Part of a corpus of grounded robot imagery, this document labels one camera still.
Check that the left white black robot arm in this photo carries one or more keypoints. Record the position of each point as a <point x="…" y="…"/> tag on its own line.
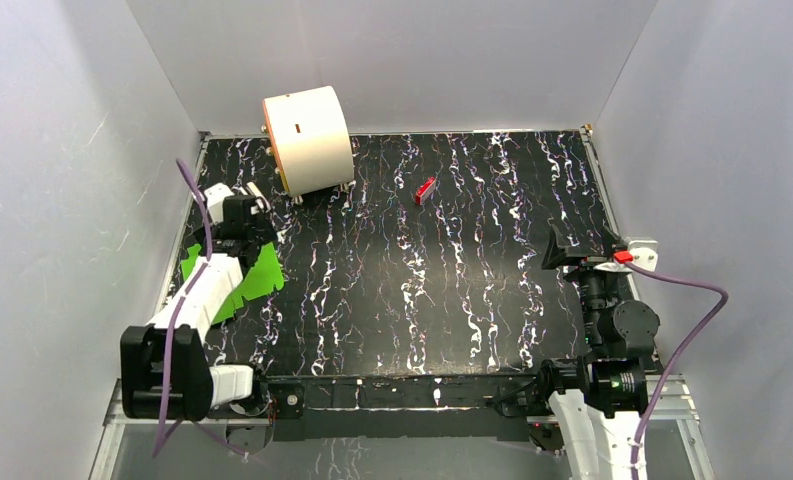
<point x="164" y="370"/>

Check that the white cylindrical drum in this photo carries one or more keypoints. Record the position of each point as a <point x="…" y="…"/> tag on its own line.
<point x="309" y="140"/>

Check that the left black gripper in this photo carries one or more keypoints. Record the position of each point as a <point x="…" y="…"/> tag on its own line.
<point x="238" y="243"/>

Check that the small white black block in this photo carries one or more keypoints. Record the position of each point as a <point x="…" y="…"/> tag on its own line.
<point x="261" y="199"/>

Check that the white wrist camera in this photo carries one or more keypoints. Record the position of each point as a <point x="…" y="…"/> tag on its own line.
<point x="214" y="197"/>
<point x="641" y="252"/>

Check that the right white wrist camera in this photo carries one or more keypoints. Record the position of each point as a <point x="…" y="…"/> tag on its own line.
<point x="641" y="252"/>

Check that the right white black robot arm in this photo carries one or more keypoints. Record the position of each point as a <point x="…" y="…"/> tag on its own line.
<point x="600" y="397"/>

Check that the small red block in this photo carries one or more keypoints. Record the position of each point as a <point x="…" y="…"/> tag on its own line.
<point x="425" y="191"/>

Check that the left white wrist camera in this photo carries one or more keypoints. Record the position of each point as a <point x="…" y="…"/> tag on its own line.
<point x="214" y="197"/>

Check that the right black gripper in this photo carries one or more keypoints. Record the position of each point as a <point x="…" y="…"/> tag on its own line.
<point x="585" y="261"/>

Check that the green paper box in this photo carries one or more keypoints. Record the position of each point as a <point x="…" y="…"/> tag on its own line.
<point x="264" y="279"/>

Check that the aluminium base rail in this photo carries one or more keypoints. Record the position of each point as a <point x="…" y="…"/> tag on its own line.
<point x="421" y="427"/>

